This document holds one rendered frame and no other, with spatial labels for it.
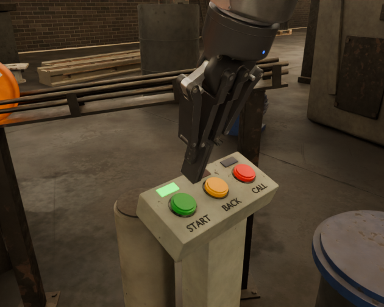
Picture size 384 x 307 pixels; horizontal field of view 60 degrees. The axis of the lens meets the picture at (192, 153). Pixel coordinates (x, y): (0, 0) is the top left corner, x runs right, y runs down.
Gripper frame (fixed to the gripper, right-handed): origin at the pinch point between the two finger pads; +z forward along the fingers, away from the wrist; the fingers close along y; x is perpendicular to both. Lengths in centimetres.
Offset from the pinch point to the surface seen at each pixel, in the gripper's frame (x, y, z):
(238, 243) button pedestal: 7.7, -9.9, 18.6
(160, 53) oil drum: -196, -165, 97
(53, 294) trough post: -32, 7, 84
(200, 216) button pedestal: 3.6, -0.9, 9.4
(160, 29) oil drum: -202, -165, 78
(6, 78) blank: -51, 8, 14
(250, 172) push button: 1.5, -15.3, 8.3
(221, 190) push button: 2.0, -6.8, 8.3
